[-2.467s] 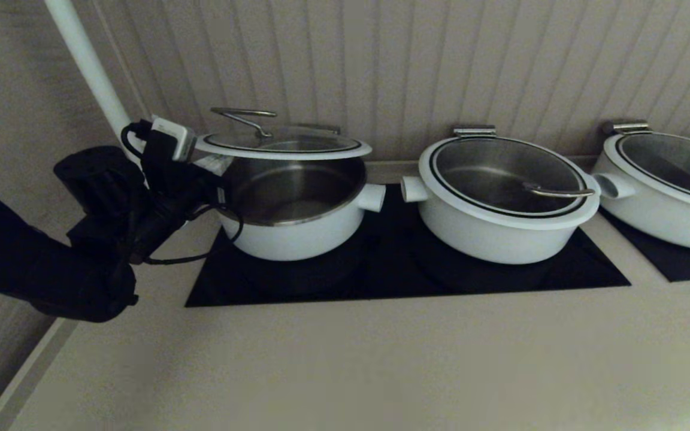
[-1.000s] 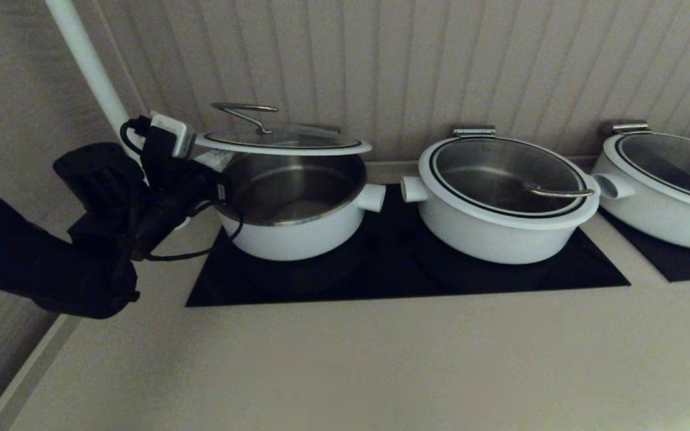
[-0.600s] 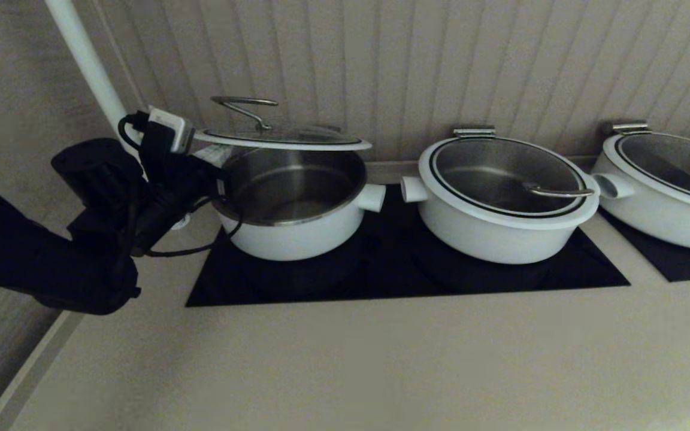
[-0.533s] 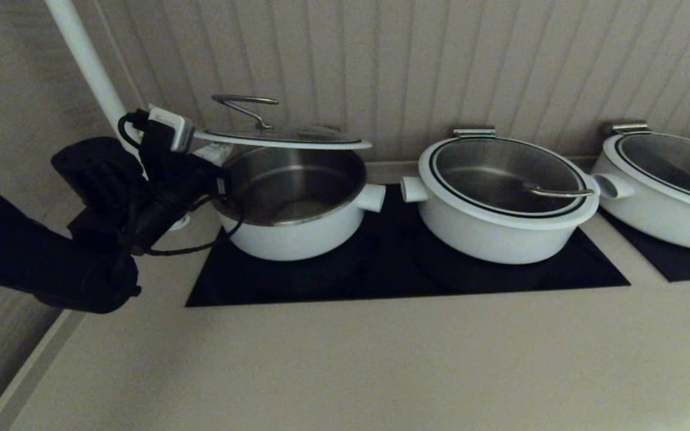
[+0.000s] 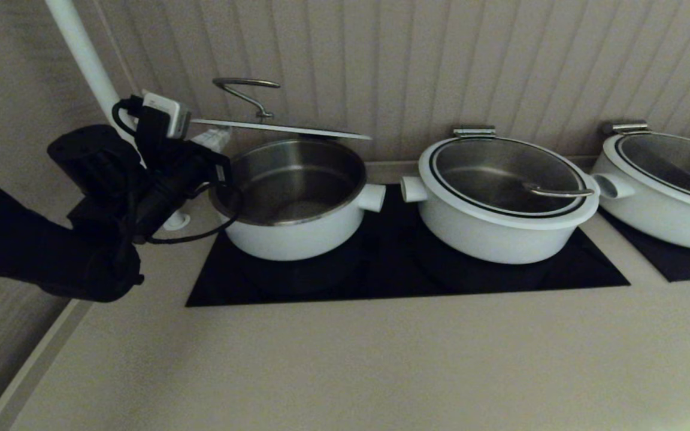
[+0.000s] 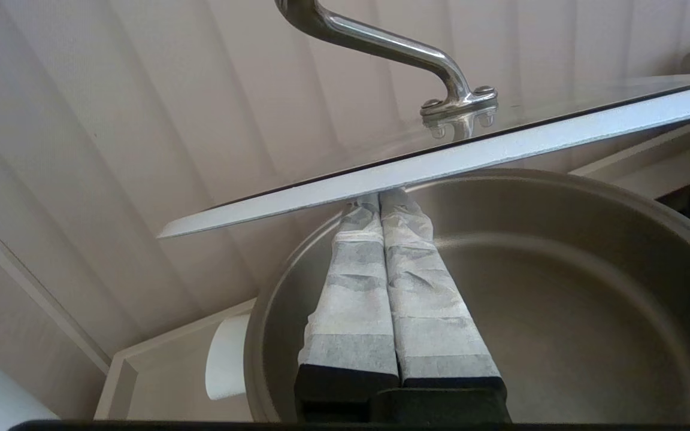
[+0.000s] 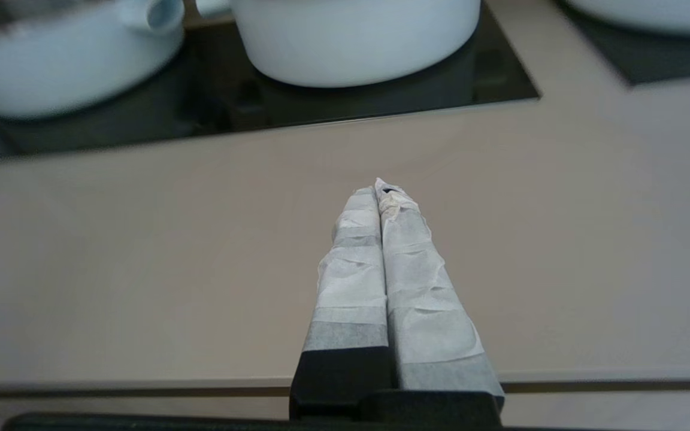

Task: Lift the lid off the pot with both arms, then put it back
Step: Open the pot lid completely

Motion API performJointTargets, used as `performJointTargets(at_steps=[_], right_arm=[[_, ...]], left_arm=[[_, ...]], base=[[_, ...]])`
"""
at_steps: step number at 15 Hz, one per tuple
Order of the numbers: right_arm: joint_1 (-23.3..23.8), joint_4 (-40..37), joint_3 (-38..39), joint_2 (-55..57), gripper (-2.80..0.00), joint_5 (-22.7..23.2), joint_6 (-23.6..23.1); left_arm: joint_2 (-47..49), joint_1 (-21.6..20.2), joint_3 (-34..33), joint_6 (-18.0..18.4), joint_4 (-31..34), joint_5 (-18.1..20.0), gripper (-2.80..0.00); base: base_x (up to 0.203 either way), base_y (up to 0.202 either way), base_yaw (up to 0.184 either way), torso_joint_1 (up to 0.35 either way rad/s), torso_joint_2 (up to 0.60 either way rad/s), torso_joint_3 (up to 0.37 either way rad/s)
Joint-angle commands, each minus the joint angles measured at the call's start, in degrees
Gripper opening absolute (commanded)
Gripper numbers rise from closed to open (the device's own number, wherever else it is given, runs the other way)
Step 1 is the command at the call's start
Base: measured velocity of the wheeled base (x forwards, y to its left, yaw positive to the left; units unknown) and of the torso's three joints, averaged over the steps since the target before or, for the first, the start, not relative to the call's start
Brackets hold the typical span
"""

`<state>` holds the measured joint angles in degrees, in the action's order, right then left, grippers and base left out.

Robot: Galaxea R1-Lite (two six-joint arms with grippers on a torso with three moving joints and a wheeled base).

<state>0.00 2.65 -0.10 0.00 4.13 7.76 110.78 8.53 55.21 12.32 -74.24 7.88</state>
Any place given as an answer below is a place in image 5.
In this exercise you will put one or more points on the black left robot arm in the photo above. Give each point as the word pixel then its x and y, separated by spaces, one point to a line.
pixel 15 239

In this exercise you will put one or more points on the white round pole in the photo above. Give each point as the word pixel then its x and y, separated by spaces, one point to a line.
pixel 87 60

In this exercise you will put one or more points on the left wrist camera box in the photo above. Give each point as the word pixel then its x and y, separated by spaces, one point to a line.
pixel 166 111

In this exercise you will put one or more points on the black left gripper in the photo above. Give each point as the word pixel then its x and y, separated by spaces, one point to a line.
pixel 171 161

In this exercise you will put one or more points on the white pot with steel rim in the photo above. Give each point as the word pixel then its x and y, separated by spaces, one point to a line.
pixel 297 239

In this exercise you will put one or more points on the middle white pot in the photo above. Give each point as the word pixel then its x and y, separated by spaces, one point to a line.
pixel 495 173

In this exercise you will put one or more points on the small black glass cooktop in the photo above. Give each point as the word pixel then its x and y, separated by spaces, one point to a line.
pixel 686 263

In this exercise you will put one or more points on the large black glass cooktop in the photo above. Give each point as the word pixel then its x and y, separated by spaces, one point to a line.
pixel 393 275

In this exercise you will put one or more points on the white-rimmed glass pot lid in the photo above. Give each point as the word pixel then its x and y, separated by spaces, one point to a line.
pixel 279 127
pixel 680 161

